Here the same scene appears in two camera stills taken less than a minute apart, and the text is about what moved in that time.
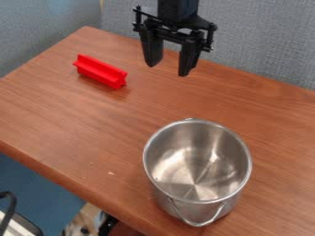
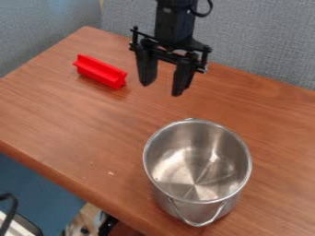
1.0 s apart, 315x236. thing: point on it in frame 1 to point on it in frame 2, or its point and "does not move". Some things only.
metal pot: (197, 163) does not move
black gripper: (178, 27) to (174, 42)
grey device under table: (20, 226) does not move
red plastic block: (102, 72) does not move
